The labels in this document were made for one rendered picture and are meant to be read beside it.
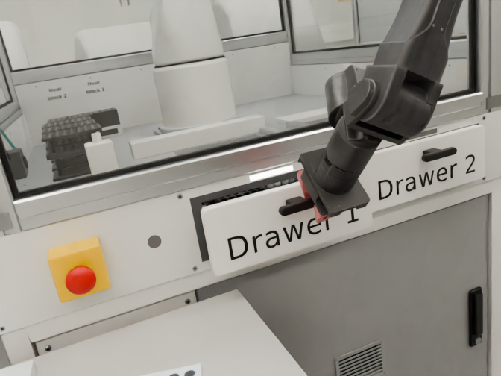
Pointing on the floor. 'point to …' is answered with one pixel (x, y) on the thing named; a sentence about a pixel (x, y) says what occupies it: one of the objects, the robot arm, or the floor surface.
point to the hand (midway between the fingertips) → (316, 209)
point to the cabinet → (349, 296)
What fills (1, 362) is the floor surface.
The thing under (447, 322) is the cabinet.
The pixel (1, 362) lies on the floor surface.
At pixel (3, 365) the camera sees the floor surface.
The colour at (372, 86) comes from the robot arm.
